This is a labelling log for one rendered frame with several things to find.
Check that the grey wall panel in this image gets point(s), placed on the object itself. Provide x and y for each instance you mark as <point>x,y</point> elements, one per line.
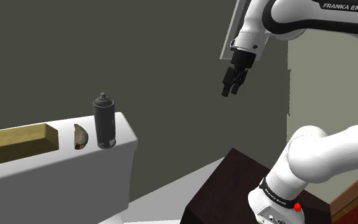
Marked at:
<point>228,40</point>

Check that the brown wooden furniture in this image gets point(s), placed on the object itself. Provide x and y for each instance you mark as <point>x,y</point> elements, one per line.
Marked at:
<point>357,198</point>

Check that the yellow-brown long box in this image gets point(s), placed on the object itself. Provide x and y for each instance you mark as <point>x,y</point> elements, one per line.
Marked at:
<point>14,142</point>

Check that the black spray can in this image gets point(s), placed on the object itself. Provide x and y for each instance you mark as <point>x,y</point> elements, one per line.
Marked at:
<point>104,124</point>

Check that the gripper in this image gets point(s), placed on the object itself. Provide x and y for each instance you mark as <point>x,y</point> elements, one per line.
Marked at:
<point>243,59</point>

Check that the brown half-round stone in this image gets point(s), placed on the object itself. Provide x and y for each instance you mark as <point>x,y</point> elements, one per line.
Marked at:
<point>80,136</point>

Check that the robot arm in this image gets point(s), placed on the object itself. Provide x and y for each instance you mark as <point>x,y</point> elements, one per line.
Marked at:
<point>321,155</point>

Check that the dark robot stand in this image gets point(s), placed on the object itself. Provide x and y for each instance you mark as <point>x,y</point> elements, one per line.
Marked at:
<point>222,192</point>

